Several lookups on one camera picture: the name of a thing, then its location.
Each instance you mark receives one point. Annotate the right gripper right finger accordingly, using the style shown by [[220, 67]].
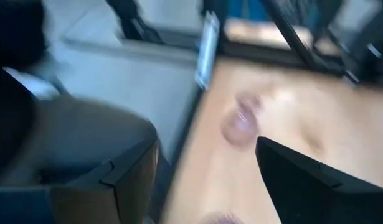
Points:
[[303, 193]]

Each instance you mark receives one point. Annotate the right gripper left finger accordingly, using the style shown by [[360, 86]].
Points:
[[122, 193]]

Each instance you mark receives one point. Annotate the pink glass candle stick holder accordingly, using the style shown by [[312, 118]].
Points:
[[241, 124]]

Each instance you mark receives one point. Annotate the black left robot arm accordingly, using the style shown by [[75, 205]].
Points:
[[365, 31]]

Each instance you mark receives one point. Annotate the person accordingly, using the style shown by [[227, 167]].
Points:
[[85, 130]]

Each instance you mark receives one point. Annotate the white label card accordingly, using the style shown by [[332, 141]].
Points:
[[207, 49]]

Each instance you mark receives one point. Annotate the black table edge rail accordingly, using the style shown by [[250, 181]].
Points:
[[182, 137]]

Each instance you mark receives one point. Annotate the black rig frame strut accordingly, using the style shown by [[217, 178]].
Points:
[[291, 34]]

